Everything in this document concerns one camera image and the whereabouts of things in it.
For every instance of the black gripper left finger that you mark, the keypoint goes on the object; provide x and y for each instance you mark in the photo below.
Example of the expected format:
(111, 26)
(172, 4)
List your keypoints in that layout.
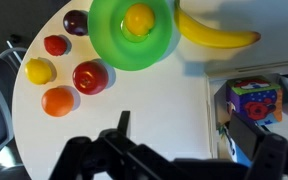
(117, 153)

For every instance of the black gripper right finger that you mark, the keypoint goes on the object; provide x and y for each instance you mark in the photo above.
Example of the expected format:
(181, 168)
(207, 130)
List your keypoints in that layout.
(250, 138)

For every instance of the red apple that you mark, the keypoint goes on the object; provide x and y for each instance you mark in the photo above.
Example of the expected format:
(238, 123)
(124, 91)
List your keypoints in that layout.
(90, 77)

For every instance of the green plastic bowl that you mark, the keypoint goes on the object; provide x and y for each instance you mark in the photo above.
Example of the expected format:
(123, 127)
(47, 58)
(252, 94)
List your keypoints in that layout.
(105, 36)

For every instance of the blue soft cube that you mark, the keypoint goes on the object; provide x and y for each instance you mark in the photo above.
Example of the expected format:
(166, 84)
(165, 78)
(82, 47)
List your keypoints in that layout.
(239, 151)

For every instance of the purple red soft cube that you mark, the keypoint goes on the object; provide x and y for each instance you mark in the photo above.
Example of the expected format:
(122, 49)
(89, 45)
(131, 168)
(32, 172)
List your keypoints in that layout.
(254, 100)

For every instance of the wooden tray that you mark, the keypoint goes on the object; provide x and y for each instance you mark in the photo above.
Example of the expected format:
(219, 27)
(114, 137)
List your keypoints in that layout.
(217, 100)

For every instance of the yellow banana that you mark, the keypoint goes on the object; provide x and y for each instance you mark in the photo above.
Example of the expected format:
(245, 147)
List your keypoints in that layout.
(207, 35)

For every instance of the yellow lemon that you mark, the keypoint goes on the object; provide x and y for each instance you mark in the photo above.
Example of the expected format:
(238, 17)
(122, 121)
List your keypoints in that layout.
(38, 71)

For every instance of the small red fruit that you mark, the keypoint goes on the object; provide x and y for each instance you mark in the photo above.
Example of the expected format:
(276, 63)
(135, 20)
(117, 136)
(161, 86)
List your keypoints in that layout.
(55, 45)

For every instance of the small yellow orange fruit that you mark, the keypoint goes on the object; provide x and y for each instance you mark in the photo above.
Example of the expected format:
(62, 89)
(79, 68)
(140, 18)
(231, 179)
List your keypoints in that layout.
(139, 19)

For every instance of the dark purple plum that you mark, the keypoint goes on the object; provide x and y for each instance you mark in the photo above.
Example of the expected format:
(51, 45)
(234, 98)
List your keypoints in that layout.
(75, 22)

